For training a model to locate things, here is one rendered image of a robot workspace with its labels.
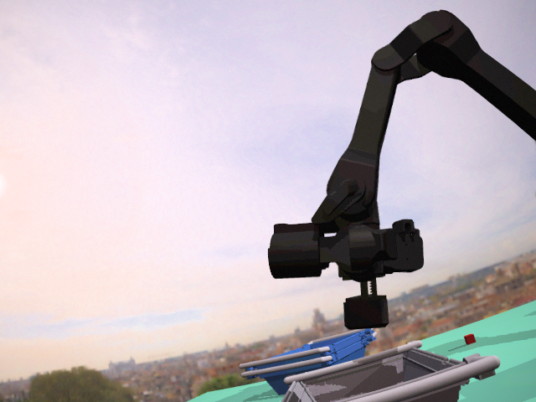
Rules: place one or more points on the small red block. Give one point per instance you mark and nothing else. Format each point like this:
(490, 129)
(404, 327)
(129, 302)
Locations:
(469, 339)

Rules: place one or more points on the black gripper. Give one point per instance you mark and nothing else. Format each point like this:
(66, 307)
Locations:
(367, 310)

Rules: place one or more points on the blue plastic tray with grey wire bars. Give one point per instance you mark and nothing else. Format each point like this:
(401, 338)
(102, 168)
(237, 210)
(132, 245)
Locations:
(314, 349)

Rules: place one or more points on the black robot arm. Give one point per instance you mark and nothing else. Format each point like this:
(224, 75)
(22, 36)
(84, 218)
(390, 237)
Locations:
(442, 43)

